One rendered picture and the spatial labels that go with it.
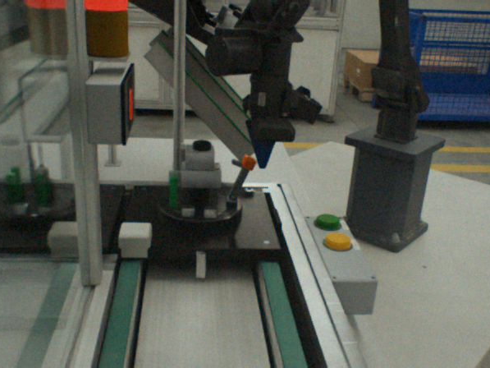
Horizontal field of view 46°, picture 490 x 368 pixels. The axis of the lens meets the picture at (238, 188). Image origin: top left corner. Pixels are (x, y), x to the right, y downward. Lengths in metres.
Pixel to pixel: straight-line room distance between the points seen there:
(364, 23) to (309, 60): 4.84
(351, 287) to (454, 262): 0.36
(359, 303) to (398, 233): 0.33
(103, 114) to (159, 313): 0.30
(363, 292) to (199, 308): 0.23
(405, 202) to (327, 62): 4.06
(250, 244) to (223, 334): 0.16
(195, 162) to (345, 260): 0.27
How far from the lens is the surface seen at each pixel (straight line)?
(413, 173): 1.11
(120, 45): 0.67
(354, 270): 0.85
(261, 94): 0.87
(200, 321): 0.79
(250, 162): 0.92
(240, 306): 0.82
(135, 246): 0.85
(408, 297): 1.01
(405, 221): 1.15
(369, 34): 9.94
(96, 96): 0.64
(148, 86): 5.05
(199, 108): 1.12
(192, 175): 0.91
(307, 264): 0.87
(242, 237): 0.89
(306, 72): 5.12
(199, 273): 0.86
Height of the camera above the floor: 1.38
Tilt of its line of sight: 22 degrees down
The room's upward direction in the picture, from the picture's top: 3 degrees clockwise
